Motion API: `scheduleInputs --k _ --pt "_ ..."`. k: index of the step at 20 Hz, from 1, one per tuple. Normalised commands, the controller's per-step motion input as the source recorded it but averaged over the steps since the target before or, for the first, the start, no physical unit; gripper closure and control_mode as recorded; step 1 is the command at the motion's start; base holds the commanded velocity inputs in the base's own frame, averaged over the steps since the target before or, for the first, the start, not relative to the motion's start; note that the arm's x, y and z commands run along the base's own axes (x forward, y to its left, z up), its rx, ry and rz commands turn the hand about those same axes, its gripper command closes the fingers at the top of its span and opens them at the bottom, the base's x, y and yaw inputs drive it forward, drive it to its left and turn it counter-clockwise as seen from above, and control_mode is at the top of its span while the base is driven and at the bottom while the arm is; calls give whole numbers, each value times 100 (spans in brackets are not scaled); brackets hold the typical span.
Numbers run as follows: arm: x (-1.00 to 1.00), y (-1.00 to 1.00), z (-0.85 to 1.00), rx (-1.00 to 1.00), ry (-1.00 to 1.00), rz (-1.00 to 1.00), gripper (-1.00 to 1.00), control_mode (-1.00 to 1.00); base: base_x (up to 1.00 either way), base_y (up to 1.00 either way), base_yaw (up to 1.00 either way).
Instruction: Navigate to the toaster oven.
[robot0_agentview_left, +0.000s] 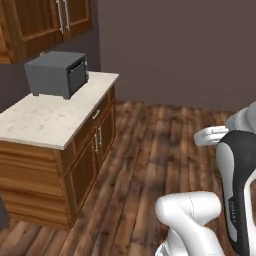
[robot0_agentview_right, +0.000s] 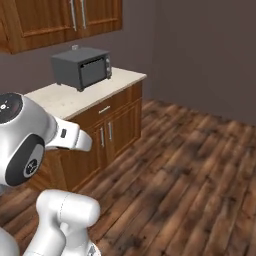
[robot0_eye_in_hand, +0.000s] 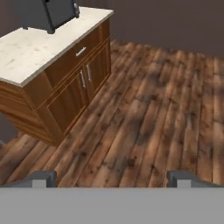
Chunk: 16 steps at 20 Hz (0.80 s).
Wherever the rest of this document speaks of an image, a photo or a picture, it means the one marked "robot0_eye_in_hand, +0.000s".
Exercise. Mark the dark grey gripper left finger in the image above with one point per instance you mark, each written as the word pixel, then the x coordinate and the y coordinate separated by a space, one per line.
pixel 43 177

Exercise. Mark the dark grey toaster oven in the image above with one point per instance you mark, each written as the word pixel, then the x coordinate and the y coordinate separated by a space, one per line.
pixel 49 13

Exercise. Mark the wooden kitchen island cabinet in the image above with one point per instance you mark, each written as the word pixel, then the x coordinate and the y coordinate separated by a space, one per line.
pixel 35 87

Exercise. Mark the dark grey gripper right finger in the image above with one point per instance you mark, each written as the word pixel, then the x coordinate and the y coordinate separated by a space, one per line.
pixel 181 177

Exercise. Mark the wooden cupboard door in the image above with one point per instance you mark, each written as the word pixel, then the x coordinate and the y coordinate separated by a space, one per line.
pixel 68 102
pixel 97 69

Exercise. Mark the wooden drawer front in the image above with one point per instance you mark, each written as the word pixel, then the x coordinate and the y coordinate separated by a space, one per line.
pixel 73 59

